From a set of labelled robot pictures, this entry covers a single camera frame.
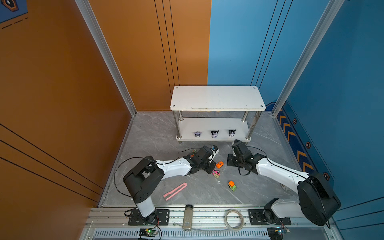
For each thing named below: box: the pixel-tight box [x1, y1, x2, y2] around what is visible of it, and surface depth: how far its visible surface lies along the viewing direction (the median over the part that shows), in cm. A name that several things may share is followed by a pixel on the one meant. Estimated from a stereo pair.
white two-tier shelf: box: [170, 86, 266, 144], surface depth 89 cm
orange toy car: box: [215, 161, 224, 169], surface depth 91 cm
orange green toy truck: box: [228, 180, 237, 192], surface depth 83 cm
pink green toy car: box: [212, 168, 221, 179], surface depth 88 cm
